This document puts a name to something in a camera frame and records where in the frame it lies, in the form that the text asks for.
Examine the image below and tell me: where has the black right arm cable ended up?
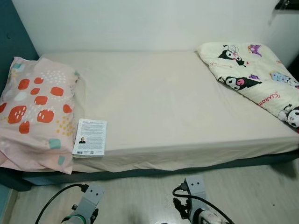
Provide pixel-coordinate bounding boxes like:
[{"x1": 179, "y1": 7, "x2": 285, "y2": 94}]
[{"x1": 172, "y1": 184, "x2": 234, "y2": 224}]

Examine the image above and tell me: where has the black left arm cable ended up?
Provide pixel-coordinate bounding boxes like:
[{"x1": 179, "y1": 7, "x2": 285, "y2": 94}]
[{"x1": 35, "y1": 183, "x2": 89, "y2": 224}]

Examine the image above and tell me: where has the teal padded headboard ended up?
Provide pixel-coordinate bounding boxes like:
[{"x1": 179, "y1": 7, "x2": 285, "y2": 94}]
[{"x1": 0, "y1": 0, "x2": 40, "y2": 89}]

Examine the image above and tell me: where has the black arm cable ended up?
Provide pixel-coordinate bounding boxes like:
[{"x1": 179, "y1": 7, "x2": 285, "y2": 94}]
[
  {"x1": 35, "y1": 183, "x2": 89, "y2": 224},
  {"x1": 172, "y1": 184, "x2": 234, "y2": 224}
]

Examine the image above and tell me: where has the cream cartoon print quilt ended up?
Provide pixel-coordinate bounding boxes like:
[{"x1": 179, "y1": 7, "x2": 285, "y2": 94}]
[{"x1": 196, "y1": 42, "x2": 299, "y2": 130}]

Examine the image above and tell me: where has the dark grey bed base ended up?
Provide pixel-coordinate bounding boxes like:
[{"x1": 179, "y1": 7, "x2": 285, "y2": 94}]
[{"x1": 0, "y1": 150, "x2": 299, "y2": 192}]

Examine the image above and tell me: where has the pink pillow with orange spots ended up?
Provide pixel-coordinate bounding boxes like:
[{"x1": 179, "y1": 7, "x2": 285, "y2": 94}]
[{"x1": 0, "y1": 57, "x2": 81, "y2": 175}]

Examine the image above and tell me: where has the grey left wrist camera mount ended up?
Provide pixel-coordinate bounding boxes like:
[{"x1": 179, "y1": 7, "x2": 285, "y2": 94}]
[{"x1": 75, "y1": 183, "x2": 105, "y2": 220}]

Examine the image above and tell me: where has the white paperback book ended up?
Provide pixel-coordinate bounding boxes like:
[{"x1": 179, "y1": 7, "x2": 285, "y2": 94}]
[{"x1": 72, "y1": 119, "x2": 107, "y2": 156}]

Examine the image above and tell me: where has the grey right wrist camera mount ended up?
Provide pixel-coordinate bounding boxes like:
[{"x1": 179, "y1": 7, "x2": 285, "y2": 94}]
[{"x1": 185, "y1": 176, "x2": 207, "y2": 210}]

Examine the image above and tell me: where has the black wall shelf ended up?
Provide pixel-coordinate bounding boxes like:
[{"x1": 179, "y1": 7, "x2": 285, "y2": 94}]
[{"x1": 275, "y1": 0, "x2": 299, "y2": 11}]

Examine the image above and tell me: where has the cream sheeted bed mattress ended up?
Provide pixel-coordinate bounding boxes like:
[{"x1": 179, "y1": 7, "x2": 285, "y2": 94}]
[{"x1": 40, "y1": 47, "x2": 299, "y2": 173}]

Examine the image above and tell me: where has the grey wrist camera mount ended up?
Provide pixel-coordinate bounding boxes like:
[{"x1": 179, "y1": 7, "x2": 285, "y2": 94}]
[
  {"x1": 185, "y1": 176, "x2": 207, "y2": 210},
  {"x1": 75, "y1": 183, "x2": 105, "y2": 220}
]

